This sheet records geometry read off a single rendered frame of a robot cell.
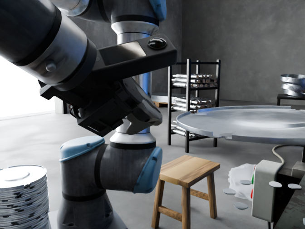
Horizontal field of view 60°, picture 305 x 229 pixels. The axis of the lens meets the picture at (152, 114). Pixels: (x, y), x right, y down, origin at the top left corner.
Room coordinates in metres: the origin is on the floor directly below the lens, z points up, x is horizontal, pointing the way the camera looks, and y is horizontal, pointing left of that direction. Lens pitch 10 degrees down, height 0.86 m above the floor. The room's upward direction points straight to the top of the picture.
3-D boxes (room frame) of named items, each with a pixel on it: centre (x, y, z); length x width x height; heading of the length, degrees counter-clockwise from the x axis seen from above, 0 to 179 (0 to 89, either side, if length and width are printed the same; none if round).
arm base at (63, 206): (0.67, 0.18, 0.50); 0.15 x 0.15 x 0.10
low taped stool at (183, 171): (1.38, -0.19, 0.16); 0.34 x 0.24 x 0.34; 140
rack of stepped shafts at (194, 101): (2.88, -0.44, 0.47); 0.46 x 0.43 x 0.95; 32
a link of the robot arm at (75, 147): (0.67, 0.18, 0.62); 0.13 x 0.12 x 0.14; 76
